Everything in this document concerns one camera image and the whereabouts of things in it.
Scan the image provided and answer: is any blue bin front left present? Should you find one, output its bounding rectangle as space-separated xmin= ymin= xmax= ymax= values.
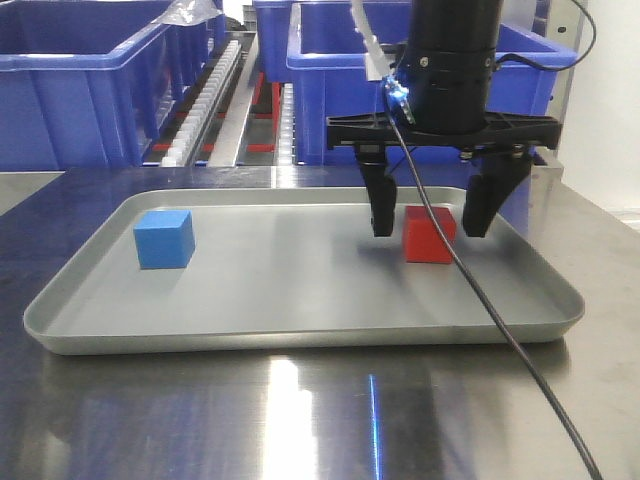
xmin=1 ymin=1 xmax=181 ymax=172

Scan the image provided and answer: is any blue bin rear right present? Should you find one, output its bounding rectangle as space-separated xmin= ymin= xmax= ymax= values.
xmin=253 ymin=1 xmax=364 ymax=83

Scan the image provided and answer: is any blue cube block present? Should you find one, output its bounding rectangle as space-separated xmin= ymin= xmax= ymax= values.
xmin=133 ymin=210 xmax=195 ymax=269

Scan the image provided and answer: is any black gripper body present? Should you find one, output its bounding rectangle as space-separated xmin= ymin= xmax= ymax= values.
xmin=326 ymin=112 xmax=561 ymax=160

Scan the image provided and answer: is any white roller rail left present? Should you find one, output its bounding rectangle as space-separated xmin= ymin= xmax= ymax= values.
xmin=160 ymin=40 xmax=242 ymax=167

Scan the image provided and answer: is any clear plastic bag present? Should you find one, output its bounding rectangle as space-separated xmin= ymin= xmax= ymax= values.
xmin=154 ymin=0 xmax=223 ymax=27

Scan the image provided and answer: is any grey metal tray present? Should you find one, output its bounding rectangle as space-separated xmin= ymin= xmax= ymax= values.
xmin=22 ymin=187 xmax=586 ymax=357

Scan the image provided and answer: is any black cable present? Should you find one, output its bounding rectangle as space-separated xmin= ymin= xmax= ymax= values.
xmin=384 ymin=0 xmax=606 ymax=480

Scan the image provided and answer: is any blue bin front right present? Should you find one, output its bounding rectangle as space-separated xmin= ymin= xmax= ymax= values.
xmin=286 ymin=1 xmax=576 ymax=165

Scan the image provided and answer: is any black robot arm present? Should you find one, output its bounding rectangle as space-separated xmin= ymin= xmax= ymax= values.
xmin=326 ymin=1 xmax=561 ymax=237

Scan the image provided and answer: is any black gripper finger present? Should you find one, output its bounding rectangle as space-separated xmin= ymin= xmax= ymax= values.
xmin=354 ymin=144 xmax=397 ymax=237
xmin=462 ymin=150 xmax=533 ymax=238

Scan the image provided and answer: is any red cube block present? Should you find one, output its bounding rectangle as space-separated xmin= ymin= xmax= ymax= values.
xmin=402 ymin=205 xmax=457 ymax=264

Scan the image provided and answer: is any blue bin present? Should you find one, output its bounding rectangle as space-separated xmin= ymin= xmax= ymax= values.
xmin=286 ymin=1 xmax=576 ymax=165
xmin=253 ymin=1 xmax=364 ymax=83
xmin=176 ymin=0 xmax=226 ymax=86
xmin=1 ymin=1 xmax=181 ymax=172

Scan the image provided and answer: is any white roller rail right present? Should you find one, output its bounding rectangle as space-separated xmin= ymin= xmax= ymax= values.
xmin=274 ymin=83 xmax=295 ymax=166

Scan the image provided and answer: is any white roller rail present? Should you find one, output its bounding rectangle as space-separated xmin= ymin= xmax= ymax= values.
xmin=160 ymin=40 xmax=242 ymax=167
xmin=274 ymin=83 xmax=295 ymax=166

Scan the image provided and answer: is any blue bin rear left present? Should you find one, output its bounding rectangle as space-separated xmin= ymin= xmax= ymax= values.
xmin=176 ymin=0 xmax=226 ymax=86

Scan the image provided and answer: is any perforated steel shelf post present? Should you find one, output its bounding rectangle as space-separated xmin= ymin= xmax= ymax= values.
xmin=536 ymin=1 xmax=585 ymax=124

